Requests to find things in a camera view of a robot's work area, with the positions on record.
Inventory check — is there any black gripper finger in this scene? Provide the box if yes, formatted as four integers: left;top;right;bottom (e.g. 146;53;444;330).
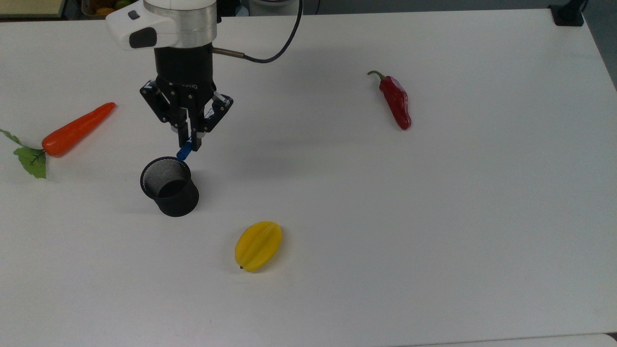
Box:
190;92;235;152
139;80;189;148

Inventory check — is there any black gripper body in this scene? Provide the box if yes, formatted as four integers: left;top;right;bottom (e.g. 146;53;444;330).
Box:
154;43;217;116

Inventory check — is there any black mesh pen cup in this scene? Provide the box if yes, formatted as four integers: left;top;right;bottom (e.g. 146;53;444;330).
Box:
140;156;200;217

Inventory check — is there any orange toy carrot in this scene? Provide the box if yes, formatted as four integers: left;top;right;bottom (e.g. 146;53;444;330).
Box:
0;102;117;179

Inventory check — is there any box of toy fruit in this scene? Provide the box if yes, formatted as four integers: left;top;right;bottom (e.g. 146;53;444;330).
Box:
80;0;138;18

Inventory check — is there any yellow toy starfruit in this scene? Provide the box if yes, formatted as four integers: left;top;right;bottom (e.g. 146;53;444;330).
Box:
234;221;283;273

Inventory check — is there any beige board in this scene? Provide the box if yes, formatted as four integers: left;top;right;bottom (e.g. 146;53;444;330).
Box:
0;0;67;19

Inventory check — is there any red toy chili pepper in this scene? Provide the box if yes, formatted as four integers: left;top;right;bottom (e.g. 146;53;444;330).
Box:
367;70;412;131

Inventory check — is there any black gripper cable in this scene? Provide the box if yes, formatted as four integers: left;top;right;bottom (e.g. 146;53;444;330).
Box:
213;0;304;65

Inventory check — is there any black clamp mount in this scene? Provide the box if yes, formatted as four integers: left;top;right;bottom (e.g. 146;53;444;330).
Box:
549;0;587;27

